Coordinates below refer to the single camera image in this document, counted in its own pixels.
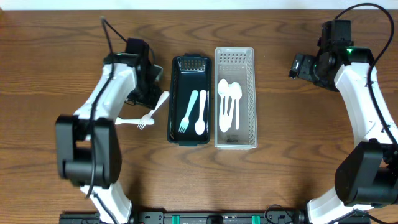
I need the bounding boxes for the white fork diagonal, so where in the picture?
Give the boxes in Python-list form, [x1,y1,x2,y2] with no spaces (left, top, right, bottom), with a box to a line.
[137,91,170,129]

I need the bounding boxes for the white fork horizontal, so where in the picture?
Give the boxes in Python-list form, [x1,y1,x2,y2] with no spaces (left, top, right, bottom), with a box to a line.
[115,117,155,125]

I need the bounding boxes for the mint green plastic fork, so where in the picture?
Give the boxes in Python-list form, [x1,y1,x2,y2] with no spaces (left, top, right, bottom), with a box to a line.
[178,90,198,133]

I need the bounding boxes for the white spoon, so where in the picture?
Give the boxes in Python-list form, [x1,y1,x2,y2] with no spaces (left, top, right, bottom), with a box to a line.
[195,90,207,135]
[232,82,243,130]
[227,82,237,128]
[217,78,229,125]

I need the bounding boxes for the white spoon bowl down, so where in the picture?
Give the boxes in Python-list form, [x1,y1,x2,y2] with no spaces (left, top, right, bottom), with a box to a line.
[218,96,229,133]

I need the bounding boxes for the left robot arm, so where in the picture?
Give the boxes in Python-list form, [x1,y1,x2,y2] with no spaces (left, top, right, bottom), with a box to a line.
[55,38,169,223]

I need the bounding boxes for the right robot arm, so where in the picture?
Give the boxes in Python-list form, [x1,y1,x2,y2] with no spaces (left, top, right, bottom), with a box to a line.
[289,19,397,223]

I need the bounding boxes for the dark green plastic basket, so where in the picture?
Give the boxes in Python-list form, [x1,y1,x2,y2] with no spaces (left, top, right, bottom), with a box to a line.
[167,54,212,146]

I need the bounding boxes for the clear white plastic basket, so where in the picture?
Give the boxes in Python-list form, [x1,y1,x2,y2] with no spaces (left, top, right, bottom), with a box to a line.
[214,47,258,150]

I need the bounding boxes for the left black cable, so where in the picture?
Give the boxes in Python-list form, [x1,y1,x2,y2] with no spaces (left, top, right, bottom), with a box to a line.
[84,15,156,224]

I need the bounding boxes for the black cable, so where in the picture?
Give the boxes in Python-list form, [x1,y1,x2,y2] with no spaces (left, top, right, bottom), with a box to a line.
[334,2,398,147]
[84,15,156,224]

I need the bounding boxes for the right black cable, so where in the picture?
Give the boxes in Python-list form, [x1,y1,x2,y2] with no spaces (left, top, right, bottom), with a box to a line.
[334,2,398,147]

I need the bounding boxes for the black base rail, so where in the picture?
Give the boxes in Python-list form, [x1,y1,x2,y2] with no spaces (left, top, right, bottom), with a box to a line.
[58,207,371,224]

